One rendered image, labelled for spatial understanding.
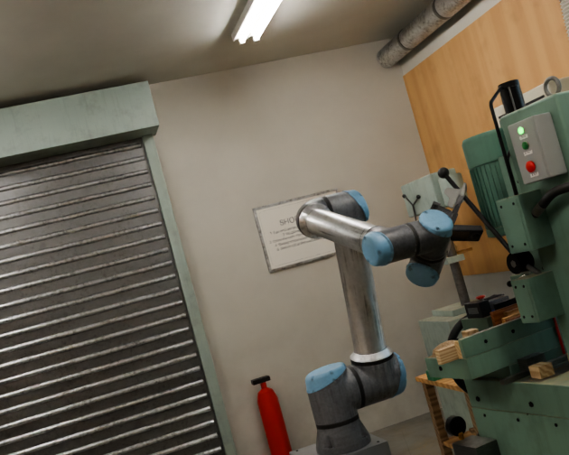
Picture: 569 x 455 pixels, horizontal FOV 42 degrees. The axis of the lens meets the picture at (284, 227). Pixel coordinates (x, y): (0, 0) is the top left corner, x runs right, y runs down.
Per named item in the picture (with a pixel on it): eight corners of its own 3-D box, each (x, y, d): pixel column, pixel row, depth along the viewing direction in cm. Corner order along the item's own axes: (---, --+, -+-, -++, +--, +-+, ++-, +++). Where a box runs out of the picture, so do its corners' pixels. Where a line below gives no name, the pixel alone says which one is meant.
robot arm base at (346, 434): (325, 460, 241) (317, 431, 242) (311, 450, 260) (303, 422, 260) (378, 442, 246) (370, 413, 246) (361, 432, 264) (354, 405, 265)
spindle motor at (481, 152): (519, 229, 236) (493, 135, 237) (559, 220, 220) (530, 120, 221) (476, 242, 229) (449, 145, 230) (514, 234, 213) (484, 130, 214)
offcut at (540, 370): (531, 377, 206) (527, 366, 206) (545, 373, 207) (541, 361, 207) (541, 379, 202) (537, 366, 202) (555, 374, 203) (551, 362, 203)
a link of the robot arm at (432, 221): (424, 236, 188) (415, 269, 196) (462, 225, 191) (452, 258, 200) (405, 212, 194) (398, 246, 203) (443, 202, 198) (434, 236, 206)
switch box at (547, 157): (540, 181, 196) (524, 122, 196) (568, 172, 187) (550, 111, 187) (523, 185, 193) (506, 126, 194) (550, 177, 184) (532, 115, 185)
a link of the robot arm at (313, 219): (282, 202, 248) (373, 232, 186) (315, 194, 252) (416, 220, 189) (287, 236, 251) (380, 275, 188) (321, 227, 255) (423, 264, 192)
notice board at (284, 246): (353, 250, 527) (336, 188, 529) (354, 249, 526) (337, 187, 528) (269, 273, 510) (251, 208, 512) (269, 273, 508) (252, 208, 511)
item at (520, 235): (532, 247, 204) (517, 195, 205) (555, 243, 196) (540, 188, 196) (508, 255, 201) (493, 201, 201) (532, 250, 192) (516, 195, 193)
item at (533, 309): (546, 314, 205) (535, 273, 205) (564, 313, 199) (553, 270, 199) (520, 324, 201) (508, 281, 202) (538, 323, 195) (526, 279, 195)
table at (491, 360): (555, 323, 257) (549, 306, 257) (625, 320, 229) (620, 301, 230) (411, 376, 233) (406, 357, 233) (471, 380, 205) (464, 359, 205)
